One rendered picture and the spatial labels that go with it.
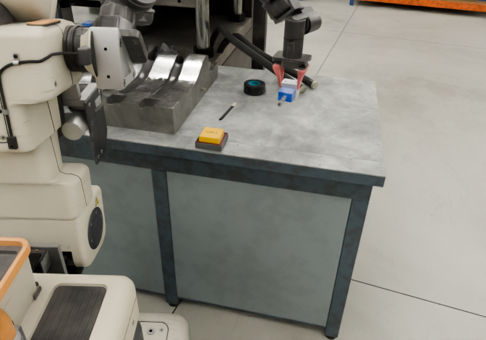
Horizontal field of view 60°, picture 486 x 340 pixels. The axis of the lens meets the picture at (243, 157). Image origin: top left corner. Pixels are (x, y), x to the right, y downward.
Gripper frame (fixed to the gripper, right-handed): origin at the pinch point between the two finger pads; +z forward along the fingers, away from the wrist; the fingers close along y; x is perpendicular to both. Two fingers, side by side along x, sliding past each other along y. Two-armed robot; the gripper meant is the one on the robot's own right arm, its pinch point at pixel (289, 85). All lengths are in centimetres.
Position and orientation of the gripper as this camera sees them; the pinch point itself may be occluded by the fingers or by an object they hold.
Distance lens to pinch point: 128.1
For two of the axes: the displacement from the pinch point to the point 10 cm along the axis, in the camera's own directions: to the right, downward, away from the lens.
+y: -9.3, -2.1, 2.9
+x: -3.6, 5.0, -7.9
